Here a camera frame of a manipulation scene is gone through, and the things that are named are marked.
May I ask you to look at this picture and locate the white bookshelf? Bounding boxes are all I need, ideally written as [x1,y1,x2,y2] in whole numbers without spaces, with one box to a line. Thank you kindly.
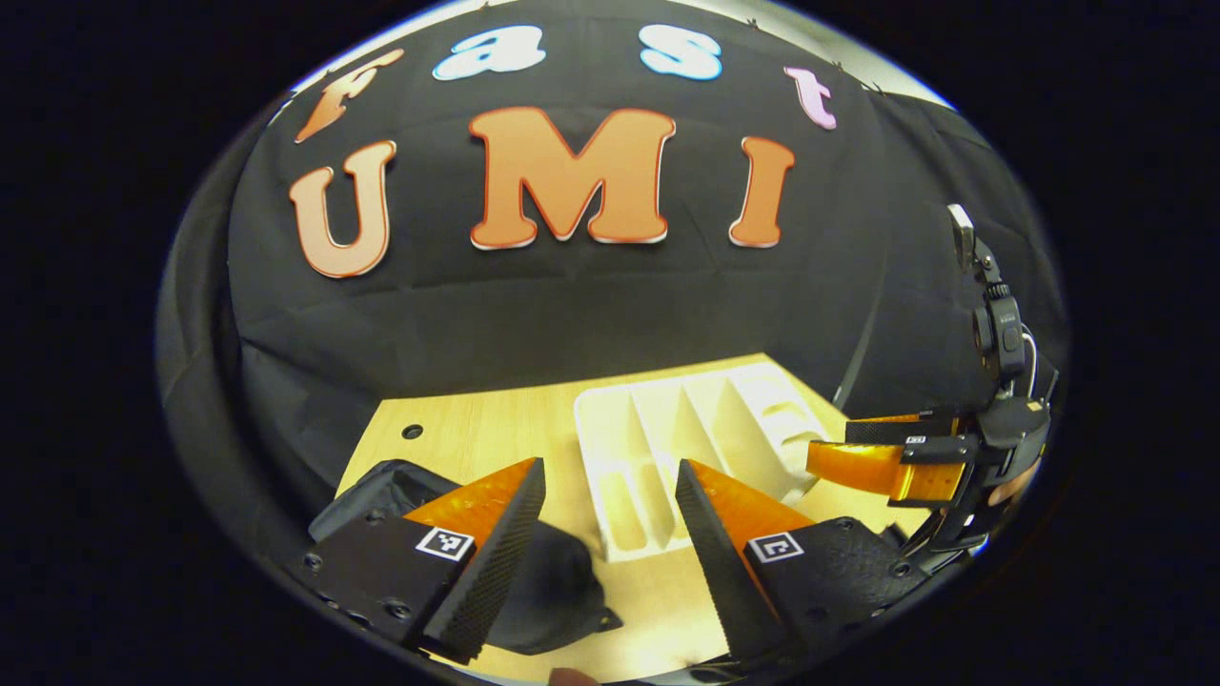
[574,367,840,563]

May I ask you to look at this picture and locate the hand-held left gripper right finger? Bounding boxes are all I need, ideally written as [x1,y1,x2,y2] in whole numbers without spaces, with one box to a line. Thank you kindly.
[675,459,930,663]

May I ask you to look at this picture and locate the row of black cloth clips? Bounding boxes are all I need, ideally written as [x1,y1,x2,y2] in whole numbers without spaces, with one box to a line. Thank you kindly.
[743,17,897,96]

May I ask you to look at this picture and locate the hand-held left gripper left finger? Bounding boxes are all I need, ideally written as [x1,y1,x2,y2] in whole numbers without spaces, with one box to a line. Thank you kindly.
[291,457,547,665]

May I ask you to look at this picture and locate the black schoolbag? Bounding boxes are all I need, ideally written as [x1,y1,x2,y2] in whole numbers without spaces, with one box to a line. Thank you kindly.
[307,459,622,656]

